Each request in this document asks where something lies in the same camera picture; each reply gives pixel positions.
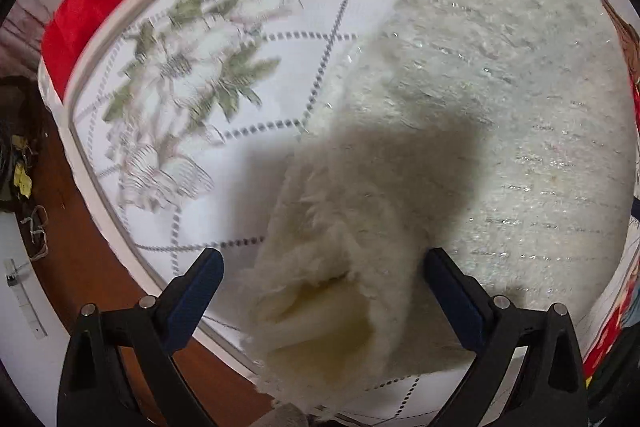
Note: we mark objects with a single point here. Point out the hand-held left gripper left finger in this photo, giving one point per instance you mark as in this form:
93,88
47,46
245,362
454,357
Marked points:
197,292

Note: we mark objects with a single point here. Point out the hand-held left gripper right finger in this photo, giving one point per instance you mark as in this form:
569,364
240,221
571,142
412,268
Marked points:
452,297

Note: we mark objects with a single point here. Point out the white fuzzy cardigan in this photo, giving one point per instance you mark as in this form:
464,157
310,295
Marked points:
475,107

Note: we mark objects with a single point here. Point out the white power strip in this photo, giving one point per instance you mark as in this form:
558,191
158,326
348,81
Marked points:
22,297

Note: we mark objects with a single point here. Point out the white floral lattice cloth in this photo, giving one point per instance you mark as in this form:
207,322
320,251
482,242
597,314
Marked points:
210,82

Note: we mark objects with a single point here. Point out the yellow-leaved plant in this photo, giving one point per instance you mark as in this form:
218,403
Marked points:
20,157

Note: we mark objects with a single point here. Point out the white lace bed sheet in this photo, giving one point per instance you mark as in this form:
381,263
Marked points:
50,89

